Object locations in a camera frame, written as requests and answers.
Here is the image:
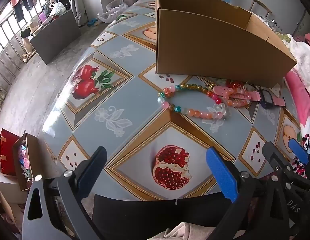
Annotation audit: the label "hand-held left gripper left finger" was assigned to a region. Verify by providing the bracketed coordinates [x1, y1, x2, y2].
[21, 146, 108, 240]

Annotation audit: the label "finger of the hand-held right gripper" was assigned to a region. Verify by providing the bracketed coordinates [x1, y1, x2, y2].
[262, 141, 300, 178]
[288, 138, 310, 180]

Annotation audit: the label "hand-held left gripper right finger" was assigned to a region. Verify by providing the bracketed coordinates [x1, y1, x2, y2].
[206, 146, 293, 240]

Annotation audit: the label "orange bead bracelet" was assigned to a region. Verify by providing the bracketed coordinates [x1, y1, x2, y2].
[226, 99, 251, 107]

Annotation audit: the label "multicoloured bead necklace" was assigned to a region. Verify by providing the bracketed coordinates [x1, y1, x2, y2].
[157, 83, 230, 120]

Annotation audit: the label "pink strap watch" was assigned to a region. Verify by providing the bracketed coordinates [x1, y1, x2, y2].
[213, 85, 287, 109]

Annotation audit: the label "brown cardboard box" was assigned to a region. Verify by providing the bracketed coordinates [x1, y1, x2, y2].
[155, 0, 297, 88]

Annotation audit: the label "pink blanket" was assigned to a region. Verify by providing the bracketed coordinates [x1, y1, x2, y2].
[284, 69, 310, 180]

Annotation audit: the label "small open cardboard box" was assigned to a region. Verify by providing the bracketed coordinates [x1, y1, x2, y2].
[12, 132, 43, 192]

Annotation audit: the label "person's black trousers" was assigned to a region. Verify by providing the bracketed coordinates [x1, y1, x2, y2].
[92, 193, 235, 240]

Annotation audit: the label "beige garment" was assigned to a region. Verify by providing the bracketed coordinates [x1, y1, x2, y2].
[153, 221, 215, 240]

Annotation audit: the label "red paper bag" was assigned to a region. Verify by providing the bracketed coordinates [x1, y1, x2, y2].
[0, 128, 21, 177]

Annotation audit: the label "grey green blanket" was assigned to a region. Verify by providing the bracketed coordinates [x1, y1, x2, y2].
[259, 14, 291, 43]

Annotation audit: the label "grey cabinet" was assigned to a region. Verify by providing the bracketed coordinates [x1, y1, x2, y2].
[29, 9, 82, 65]

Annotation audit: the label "wooden chair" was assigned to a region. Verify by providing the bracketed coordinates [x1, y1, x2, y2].
[249, 0, 273, 18]

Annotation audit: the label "white plastic bag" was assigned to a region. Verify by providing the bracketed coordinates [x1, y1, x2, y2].
[97, 0, 129, 23]

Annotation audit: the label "grey curtain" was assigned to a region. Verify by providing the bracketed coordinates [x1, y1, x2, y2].
[64, 0, 90, 27]

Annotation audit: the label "hanging clothes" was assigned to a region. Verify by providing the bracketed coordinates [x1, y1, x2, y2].
[9, 0, 39, 23]

